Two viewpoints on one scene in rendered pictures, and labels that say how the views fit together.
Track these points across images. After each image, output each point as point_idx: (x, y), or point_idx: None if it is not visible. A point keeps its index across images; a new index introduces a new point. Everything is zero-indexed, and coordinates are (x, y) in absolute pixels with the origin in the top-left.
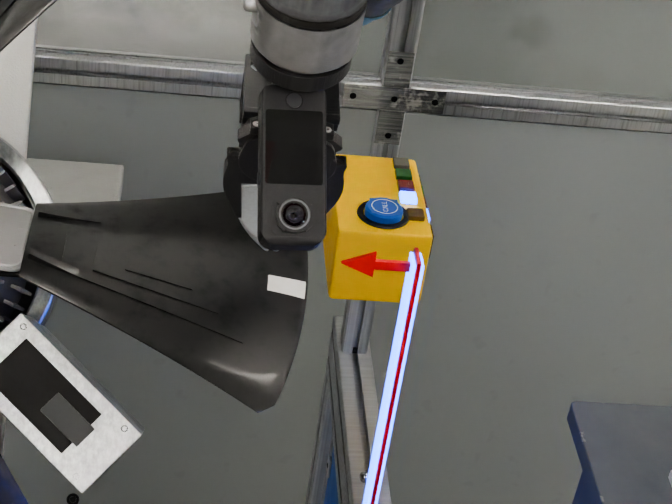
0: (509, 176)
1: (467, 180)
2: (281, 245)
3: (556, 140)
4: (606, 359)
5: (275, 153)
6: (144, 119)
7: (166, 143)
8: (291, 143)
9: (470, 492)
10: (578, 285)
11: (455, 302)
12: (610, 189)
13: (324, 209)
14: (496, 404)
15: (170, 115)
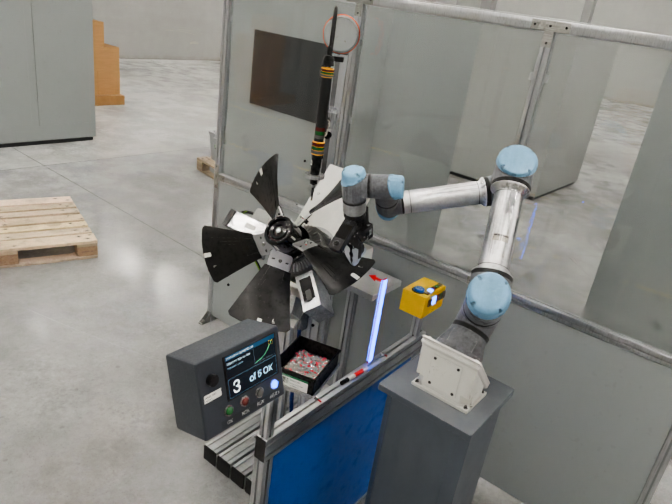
0: (517, 325)
1: (503, 322)
2: (331, 248)
3: (534, 317)
4: (548, 415)
5: (339, 231)
6: (412, 270)
7: (416, 279)
8: (343, 230)
9: (493, 451)
10: (539, 378)
11: (495, 367)
12: (552, 343)
13: (342, 244)
14: (506, 416)
15: (419, 271)
